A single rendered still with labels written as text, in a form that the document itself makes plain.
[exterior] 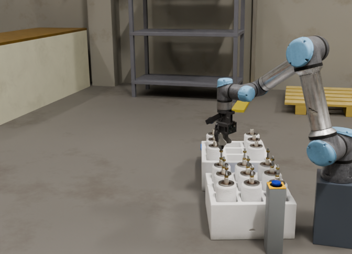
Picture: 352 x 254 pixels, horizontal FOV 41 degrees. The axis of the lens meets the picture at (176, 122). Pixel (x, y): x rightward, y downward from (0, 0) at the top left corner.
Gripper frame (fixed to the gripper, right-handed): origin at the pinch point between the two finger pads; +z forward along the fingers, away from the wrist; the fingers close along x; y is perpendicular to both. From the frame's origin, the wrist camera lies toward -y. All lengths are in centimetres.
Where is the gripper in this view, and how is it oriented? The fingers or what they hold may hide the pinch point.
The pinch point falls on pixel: (220, 146)
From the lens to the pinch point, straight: 240.2
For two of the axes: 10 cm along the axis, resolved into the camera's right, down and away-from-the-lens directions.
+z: 0.1, 9.6, 2.7
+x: 7.0, -2.0, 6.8
